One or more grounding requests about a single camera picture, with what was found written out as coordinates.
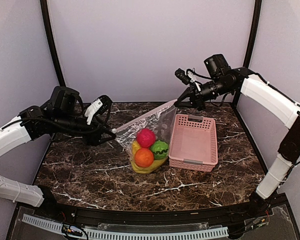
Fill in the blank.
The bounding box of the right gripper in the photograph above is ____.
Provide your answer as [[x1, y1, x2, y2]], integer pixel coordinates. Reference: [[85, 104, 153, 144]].
[[174, 76, 233, 110]]

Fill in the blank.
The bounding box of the clear polka dot zip bag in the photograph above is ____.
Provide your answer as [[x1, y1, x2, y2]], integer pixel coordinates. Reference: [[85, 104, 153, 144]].
[[112, 99, 177, 174]]

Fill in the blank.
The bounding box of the red apple toy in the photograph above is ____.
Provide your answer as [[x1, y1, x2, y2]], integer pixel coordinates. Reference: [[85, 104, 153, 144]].
[[136, 128, 156, 148]]

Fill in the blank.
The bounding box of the orange fruit toy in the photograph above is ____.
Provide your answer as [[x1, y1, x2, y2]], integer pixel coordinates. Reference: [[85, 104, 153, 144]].
[[134, 147, 154, 168]]

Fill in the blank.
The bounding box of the pink perforated plastic basket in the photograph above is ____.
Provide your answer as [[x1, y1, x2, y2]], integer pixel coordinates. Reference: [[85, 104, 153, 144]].
[[168, 113, 218, 173]]

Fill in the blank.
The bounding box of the green watermelon toy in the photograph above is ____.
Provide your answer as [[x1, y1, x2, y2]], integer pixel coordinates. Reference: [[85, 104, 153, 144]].
[[150, 140, 169, 160]]

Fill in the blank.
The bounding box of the yellow banana toy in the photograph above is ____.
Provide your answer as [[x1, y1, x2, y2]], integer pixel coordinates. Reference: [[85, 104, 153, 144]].
[[130, 140, 168, 174]]

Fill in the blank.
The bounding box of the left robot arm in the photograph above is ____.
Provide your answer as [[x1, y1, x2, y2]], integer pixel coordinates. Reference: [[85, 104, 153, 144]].
[[0, 86, 116, 218]]

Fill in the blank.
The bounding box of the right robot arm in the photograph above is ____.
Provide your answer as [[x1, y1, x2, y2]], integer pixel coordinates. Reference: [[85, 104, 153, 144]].
[[174, 54, 300, 217]]

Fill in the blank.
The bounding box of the black cable on left wrist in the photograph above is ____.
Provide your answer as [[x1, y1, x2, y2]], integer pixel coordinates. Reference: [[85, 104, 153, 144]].
[[52, 97, 113, 136]]

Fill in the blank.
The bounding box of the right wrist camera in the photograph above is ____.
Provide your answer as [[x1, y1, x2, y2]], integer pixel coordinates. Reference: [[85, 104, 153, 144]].
[[174, 68, 202, 92]]

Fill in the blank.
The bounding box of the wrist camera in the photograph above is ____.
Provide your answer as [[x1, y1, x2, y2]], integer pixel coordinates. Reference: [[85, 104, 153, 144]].
[[174, 68, 202, 92], [84, 95, 113, 125]]

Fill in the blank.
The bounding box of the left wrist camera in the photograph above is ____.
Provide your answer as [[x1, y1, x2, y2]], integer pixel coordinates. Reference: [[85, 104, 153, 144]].
[[84, 95, 113, 125]]

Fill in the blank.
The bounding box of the white slotted cable duct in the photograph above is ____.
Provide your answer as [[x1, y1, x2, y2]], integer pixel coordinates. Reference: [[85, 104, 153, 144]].
[[21, 214, 229, 240]]

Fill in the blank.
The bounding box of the right black frame post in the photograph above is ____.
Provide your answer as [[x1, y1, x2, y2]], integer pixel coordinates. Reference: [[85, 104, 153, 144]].
[[232, 0, 263, 108]]

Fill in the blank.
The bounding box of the black frame post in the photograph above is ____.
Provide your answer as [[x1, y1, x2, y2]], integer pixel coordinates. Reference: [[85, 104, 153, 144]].
[[39, 0, 66, 87], [232, 0, 263, 108]]

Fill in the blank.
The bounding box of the black front rail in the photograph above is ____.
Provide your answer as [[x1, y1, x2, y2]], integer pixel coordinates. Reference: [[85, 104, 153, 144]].
[[34, 190, 272, 226]]

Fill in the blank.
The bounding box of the left black frame post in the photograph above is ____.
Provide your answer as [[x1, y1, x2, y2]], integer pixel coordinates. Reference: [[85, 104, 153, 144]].
[[39, 0, 66, 87]]

